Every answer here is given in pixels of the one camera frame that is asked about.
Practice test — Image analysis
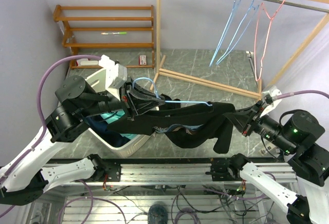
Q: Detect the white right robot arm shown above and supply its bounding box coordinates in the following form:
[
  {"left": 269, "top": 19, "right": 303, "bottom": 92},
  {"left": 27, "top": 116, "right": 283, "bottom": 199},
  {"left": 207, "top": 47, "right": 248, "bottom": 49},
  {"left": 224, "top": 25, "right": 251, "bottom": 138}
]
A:
[{"left": 225, "top": 101, "right": 328, "bottom": 223}]

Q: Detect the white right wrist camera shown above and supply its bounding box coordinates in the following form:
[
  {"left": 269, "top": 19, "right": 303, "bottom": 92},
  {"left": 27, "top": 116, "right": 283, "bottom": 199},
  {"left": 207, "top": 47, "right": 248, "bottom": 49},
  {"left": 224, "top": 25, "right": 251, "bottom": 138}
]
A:
[{"left": 260, "top": 85, "right": 282, "bottom": 117}]

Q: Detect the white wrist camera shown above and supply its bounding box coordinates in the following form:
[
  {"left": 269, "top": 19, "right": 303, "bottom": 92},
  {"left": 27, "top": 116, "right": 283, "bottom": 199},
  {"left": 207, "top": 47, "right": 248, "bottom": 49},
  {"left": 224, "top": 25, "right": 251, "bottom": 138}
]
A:
[
  {"left": 260, "top": 85, "right": 282, "bottom": 117},
  {"left": 99, "top": 54, "right": 127, "bottom": 100}
]

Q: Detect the empty blue wire hanger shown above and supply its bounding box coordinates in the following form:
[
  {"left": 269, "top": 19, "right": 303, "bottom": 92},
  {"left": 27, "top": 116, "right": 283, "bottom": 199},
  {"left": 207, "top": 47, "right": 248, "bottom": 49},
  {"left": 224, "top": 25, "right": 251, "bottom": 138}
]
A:
[{"left": 215, "top": 0, "right": 260, "bottom": 65}]

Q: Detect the blue hanger of teal shirt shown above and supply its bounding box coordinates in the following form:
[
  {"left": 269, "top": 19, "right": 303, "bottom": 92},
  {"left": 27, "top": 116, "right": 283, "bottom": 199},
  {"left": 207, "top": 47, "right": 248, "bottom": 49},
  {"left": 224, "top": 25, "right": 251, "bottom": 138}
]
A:
[{"left": 209, "top": 0, "right": 241, "bottom": 67}]

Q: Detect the navy blue garment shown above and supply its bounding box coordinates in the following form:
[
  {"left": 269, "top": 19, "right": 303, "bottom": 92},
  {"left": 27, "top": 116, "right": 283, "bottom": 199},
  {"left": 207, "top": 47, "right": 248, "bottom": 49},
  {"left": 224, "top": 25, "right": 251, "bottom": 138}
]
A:
[{"left": 86, "top": 115, "right": 130, "bottom": 147}]

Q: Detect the brown wooden shoe rack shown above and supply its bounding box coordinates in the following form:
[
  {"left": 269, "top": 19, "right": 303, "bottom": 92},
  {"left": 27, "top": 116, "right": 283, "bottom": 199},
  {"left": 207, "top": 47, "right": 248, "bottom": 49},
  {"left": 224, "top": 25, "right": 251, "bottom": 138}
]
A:
[{"left": 52, "top": 5, "right": 156, "bottom": 69}]

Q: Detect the green white pen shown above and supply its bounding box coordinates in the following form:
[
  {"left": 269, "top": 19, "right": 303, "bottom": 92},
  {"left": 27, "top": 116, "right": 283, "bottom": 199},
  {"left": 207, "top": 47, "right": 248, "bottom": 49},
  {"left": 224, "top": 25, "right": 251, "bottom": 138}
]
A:
[{"left": 101, "top": 31, "right": 127, "bottom": 35}]

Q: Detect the pink wire hanger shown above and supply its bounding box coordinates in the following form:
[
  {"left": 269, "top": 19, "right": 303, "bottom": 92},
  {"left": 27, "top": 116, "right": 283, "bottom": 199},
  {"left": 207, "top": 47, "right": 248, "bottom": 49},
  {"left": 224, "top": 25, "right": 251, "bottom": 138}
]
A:
[{"left": 253, "top": 0, "right": 288, "bottom": 82}]

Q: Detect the red white small box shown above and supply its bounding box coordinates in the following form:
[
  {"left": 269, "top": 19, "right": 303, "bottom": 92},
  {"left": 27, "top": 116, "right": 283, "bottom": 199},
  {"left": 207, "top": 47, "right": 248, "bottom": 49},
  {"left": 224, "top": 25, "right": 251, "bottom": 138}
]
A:
[{"left": 139, "top": 55, "right": 147, "bottom": 66}]

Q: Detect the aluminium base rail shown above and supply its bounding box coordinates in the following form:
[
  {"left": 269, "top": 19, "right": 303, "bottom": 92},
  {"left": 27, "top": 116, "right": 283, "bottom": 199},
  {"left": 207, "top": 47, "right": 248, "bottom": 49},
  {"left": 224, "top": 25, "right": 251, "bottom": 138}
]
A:
[{"left": 47, "top": 158, "right": 297, "bottom": 186}]

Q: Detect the teal t shirt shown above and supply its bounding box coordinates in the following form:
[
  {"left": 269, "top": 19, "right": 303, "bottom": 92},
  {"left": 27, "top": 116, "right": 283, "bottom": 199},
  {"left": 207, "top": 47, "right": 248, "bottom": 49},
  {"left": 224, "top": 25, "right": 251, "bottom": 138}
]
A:
[{"left": 100, "top": 110, "right": 137, "bottom": 140}]

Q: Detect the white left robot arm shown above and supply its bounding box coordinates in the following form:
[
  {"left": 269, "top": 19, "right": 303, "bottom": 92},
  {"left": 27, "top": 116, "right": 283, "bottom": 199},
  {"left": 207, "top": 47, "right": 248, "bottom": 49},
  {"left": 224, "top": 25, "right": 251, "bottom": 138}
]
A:
[{"left": 1, "top": 76, "right": 165, "bottom": 206}]

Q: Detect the black t shirt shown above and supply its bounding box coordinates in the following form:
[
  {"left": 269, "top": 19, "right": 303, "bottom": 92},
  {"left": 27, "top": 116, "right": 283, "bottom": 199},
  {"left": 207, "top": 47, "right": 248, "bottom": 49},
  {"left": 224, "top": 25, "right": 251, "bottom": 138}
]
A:
[{"left": 107, "top": 102, "right": 235, "bottom": 154}]

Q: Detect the wooden clothes rack frame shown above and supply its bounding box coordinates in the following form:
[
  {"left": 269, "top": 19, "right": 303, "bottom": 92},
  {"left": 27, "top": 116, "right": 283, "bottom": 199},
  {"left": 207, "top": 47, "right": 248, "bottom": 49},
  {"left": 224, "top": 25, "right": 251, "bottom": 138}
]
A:
[{"left": 155, "top": 0, "right": 328, "bottom": 99}]

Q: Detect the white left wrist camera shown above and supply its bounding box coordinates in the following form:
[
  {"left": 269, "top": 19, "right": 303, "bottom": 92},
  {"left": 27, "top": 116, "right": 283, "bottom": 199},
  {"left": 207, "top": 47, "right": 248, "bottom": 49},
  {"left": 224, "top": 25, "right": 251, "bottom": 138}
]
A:
[{"left": 99, "top": 54, "right": 127, "bottom": 100}]

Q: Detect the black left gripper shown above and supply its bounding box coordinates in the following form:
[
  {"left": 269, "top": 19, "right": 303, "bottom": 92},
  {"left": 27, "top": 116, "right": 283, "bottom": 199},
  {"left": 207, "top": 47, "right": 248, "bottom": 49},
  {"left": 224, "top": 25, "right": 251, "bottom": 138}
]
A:
[{"left": 79, "top": 76, "right": 165, "bottom": 121}]

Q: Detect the cream plastic laundry basket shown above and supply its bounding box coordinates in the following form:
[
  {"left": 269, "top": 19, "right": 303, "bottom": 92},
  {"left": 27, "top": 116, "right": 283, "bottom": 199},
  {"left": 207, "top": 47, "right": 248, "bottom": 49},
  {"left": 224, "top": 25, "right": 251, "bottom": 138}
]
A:
[{"left": 61, "top": 68, "right": 155, "bottom": 158}]

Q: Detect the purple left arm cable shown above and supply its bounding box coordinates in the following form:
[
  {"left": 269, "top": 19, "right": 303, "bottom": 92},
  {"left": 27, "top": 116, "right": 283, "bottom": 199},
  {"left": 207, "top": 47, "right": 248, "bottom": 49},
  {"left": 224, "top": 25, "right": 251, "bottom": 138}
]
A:
[{"left": 0, "top": 54, "right": 102, "bottom": 217}]

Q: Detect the blue hanger of black shirt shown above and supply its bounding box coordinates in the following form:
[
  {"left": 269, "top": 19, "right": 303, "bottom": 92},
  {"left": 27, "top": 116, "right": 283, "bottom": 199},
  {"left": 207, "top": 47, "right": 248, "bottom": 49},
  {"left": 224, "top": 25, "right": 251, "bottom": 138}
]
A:
[{"left": 132, "top": 77, "right": 212, "bottom": 107}]

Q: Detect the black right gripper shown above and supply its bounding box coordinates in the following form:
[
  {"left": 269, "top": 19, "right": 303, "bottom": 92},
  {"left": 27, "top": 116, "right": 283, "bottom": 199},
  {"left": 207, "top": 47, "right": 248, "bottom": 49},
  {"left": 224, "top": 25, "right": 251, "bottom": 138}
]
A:
[{"left": 224, "top": 99, "right": 297, "bottom": 154}]

